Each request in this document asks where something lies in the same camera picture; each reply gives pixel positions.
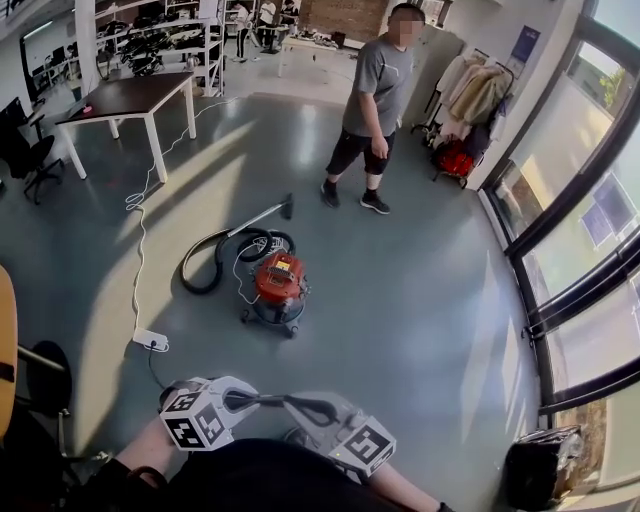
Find clothes rack with garments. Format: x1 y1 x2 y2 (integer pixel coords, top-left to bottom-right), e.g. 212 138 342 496
409 49 516 191

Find person's right forearm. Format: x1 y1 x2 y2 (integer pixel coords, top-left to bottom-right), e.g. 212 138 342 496
368 467 442 512

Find orange vacuum cleaner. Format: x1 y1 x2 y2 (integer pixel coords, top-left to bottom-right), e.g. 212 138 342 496
241 251 314 340

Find white extension cable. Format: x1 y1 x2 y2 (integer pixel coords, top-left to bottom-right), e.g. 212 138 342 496
124 94 241 332

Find white vacuum power cord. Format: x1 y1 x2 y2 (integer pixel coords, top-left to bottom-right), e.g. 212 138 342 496
234 234 296 306

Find white power strip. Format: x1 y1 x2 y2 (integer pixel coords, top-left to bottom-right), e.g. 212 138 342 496
132 327 170 351

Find paper notice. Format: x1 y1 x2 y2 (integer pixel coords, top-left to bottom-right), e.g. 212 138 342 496
593 172 635 232
582 204 614 246

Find person's right shoe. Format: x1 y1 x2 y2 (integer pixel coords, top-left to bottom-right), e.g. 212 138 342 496
284 427 325 446

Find black office chair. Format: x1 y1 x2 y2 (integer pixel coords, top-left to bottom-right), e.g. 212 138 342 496
0 97 66 206

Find black round stool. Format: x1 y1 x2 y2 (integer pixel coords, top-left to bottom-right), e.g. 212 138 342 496
17 339 74 416

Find person's left forearm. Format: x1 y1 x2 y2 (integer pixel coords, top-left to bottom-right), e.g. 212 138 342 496
113 413 187 484

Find black vacuum hose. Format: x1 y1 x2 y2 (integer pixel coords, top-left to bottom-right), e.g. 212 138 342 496
180 227 281 296

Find dark top white leg table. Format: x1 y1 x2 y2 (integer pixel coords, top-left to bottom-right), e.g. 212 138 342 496
53 72 199 184

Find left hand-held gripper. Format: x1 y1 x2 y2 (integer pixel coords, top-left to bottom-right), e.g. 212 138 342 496
158 375 262 452

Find metal vacuum wand with nozzle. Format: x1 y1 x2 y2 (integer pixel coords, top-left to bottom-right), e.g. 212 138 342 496
227 193 296 236

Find black plugged cable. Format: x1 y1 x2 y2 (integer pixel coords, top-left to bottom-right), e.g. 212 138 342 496
147 343 169 391

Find white shelving unit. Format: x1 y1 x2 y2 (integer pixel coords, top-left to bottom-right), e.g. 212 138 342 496
74 0 226 99

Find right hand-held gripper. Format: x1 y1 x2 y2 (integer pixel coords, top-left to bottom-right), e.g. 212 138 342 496
282 390 398 480

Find blue wall poster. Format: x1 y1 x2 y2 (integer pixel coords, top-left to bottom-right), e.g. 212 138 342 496
510 24 542 65

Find yellow wooden table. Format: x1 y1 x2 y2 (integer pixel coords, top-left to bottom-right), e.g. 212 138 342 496
0 264 19 441

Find person's black clothing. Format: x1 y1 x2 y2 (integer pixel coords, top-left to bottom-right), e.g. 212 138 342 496
67 438 456 512

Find black trash bin with liner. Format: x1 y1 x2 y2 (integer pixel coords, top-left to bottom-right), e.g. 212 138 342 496
504 424 586 512

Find black framed glass door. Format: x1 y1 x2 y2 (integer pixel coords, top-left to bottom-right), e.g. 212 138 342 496
477 14 640 416

